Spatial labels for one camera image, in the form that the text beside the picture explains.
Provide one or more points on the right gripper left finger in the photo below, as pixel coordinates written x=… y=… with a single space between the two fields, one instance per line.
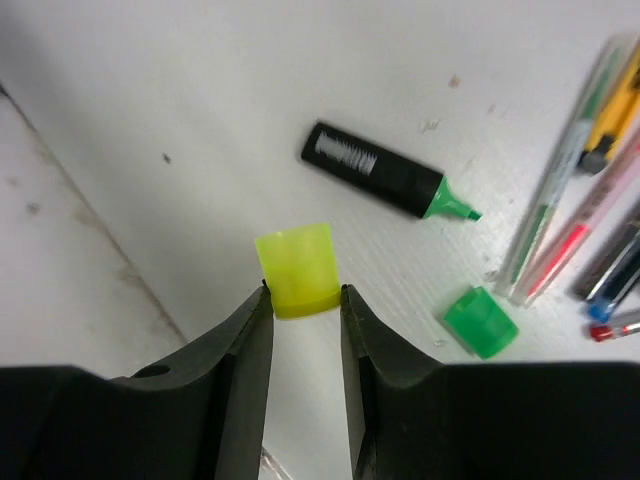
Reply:
x=198 y=413

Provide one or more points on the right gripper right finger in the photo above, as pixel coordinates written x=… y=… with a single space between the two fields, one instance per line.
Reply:
x=410 y=416

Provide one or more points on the yellow highlighter cap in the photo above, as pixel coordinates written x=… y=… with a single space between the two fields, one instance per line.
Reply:
x=300 y=269

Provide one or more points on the black green highlighter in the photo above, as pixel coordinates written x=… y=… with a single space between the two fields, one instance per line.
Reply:
x=407 y=185

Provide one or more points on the green highlighter cap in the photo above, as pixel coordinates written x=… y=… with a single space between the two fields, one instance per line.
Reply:
x=480 y=323

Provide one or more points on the clear green pen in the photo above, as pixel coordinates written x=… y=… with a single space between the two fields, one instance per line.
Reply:
x=564 y=162

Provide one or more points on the clear red pen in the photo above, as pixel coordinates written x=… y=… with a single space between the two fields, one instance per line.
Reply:
x=621 y=326

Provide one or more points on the black blue pen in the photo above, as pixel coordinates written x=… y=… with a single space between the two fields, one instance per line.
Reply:
x=608 y=279

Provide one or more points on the clear pink pen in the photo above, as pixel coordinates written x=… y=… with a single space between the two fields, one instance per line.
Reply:
x=622 y=172

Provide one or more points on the yellow utility knife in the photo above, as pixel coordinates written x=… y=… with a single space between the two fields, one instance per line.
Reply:
x=614 y=120

